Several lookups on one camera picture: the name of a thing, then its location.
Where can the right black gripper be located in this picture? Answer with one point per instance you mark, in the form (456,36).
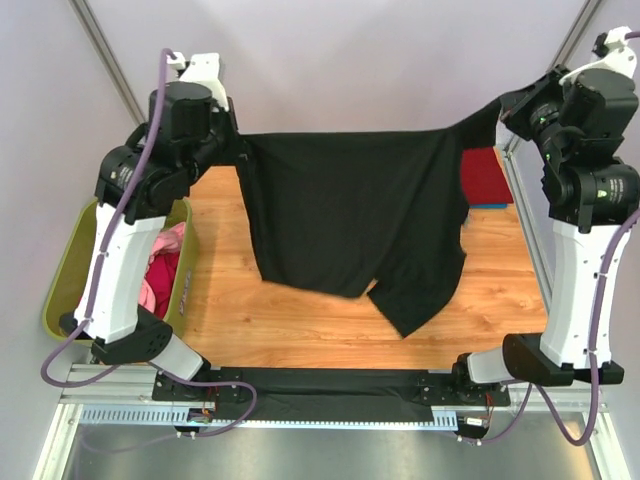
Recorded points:
(521,103)

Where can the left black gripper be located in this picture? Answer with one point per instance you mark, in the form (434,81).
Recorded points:
(231,128)

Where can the black t shirt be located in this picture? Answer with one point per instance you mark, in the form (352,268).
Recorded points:
(376,214)

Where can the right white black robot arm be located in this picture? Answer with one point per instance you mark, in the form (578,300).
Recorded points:
(577,122)

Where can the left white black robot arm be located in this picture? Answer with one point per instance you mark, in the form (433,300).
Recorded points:
(191,129)

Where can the folded dark red shirt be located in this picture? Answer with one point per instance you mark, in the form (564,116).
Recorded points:
(482,177)

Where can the folded blue shirt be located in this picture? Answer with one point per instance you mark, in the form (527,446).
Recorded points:
(490,206)

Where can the pink shirt in bin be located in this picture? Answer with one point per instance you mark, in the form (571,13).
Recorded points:
(168,241)

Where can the magenta shirt in bin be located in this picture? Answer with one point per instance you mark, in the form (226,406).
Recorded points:
(160,279)

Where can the olive green plastic bin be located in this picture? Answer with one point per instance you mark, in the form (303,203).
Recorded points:
(69,281)

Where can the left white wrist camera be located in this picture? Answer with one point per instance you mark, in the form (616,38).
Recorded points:
(203,69)

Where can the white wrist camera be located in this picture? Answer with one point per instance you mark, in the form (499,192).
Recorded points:
(203,69)
(611,52)

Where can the right aluminium corner post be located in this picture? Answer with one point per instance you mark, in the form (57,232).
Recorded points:
(574,48)

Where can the aluminium corner post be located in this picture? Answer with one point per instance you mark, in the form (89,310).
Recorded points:
(106,55)
(574,48)

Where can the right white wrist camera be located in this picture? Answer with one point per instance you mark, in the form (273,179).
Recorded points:
(611,52)

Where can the left aluminium corner post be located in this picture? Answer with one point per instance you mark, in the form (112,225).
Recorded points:
(106,55)

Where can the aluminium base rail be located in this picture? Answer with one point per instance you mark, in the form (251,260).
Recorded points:
(138,395)

